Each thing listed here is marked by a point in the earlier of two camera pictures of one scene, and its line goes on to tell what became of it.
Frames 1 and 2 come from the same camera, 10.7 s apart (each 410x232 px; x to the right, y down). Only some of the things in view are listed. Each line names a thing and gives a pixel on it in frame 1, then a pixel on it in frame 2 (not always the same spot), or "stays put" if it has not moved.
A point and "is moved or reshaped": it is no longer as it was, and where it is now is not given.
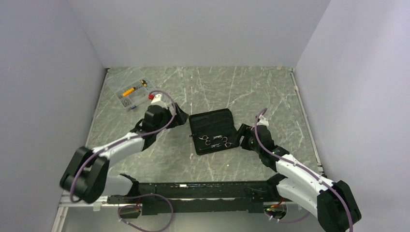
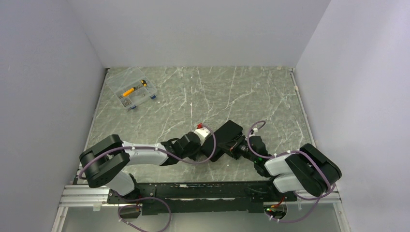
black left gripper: x=180 y=119 to x=194 y=156
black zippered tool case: x=213 y=131 is moved or reshaped
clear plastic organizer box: x=131 y=87 stays put
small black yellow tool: x=144 y=82 stays put
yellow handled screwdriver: x=127 y=92 stays put
